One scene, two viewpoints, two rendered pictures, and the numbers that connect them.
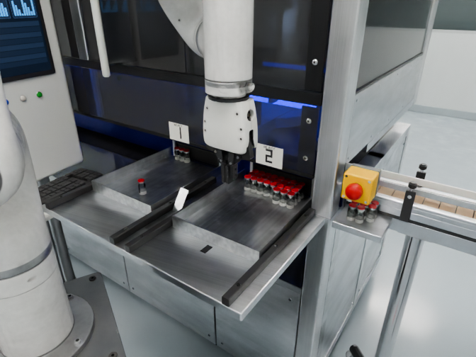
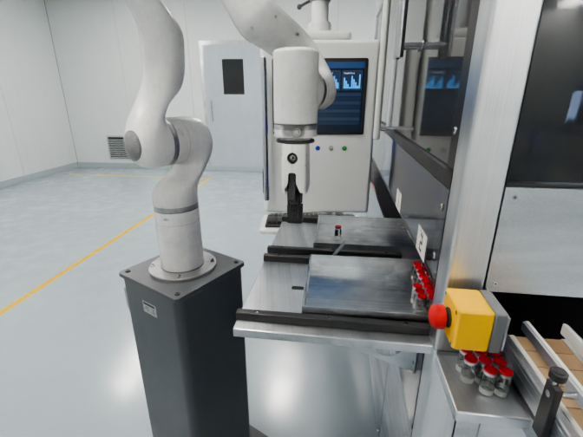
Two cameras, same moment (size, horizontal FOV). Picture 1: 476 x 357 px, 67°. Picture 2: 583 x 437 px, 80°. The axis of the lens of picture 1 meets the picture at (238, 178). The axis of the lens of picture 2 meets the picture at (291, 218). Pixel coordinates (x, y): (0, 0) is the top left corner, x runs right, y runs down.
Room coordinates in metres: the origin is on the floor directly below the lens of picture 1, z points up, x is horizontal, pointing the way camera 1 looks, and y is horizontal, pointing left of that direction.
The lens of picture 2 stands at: (0.32, -0.60, 1.34)
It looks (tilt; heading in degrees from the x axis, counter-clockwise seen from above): 20 degrees down; 63
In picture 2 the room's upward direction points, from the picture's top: straight up
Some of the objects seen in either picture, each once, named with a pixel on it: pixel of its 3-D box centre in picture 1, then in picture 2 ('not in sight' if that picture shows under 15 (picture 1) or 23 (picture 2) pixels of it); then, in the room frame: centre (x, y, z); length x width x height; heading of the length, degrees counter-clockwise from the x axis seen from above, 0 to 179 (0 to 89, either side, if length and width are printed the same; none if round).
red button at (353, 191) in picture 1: (354, 190); (441, 316); (0.76, -0.28, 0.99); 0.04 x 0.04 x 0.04; 55
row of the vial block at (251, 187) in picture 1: (270, 189); (422, 286); (0.94, -0.10, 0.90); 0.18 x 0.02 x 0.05; 56
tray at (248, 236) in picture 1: (250, 207); (376, 286); (0.84, -0.03, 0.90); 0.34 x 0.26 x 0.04; 146
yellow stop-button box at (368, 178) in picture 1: (360, 183); (470, 318); (0.80, -0.31, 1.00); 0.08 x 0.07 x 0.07; 145
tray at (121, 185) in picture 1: (162, 176); (367, 234); (1.04, 0.24, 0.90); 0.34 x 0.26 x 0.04; 145
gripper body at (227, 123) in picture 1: (229, 120); (295, 162); (0.65, 0.02, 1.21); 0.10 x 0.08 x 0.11; 55
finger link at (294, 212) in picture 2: (236, 167); (293, 209); (0.64, 0.00, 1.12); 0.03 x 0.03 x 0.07; 55
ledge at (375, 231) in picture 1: (363, 219); (487, 388); (0.83, -0.34, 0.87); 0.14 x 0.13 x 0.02; 145
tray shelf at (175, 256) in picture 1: (188, 208); (346, 264); (0.89, 0.14, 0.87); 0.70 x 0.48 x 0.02; 55
